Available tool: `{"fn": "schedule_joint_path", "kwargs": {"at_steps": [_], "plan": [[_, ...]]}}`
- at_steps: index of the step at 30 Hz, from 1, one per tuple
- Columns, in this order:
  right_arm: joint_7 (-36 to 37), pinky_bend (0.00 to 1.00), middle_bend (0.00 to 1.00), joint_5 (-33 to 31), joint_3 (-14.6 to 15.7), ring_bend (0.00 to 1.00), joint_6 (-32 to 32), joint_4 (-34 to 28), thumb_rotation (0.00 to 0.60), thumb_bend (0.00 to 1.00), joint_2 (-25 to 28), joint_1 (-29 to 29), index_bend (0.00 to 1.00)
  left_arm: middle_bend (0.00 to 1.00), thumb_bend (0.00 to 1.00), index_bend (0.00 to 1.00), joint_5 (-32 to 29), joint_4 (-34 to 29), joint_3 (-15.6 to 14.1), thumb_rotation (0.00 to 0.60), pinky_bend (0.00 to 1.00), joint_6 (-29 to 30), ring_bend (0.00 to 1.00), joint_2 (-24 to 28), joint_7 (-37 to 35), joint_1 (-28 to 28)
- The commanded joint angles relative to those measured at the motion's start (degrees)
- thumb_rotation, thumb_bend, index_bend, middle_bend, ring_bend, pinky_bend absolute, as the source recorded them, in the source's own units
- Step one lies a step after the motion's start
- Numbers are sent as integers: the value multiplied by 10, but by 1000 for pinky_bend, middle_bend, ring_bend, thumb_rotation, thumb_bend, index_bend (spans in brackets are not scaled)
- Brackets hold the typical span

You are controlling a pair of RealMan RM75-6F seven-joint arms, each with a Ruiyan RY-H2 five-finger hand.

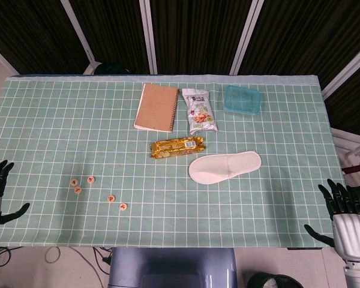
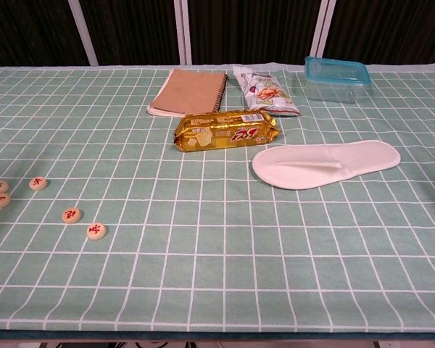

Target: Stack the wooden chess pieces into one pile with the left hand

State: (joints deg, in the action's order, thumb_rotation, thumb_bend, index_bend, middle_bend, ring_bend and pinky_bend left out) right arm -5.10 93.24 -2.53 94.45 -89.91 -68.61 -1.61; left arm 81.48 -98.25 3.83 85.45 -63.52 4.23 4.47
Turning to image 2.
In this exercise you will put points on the green grid cutting mat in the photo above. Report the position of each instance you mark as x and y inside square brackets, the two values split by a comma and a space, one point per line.
[217, 253]

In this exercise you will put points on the gold biscuit package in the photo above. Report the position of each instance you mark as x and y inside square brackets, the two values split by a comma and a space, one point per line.
[221, 134]

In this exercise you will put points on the brown spiral notebook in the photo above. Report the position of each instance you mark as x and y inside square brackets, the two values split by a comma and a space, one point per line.
[188, 90]

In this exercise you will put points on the white snack bag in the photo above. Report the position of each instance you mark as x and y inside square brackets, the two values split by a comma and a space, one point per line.
[268, 94]

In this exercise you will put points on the white disposable slipper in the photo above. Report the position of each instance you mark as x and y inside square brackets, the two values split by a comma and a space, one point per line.
[348, 159]

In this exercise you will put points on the clear container teal lid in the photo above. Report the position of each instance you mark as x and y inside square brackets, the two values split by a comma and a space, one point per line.
[333, 69]

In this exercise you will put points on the white partition post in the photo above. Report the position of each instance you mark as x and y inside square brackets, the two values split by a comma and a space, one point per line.
[183, 32]
[322, 29]
[83, 32]

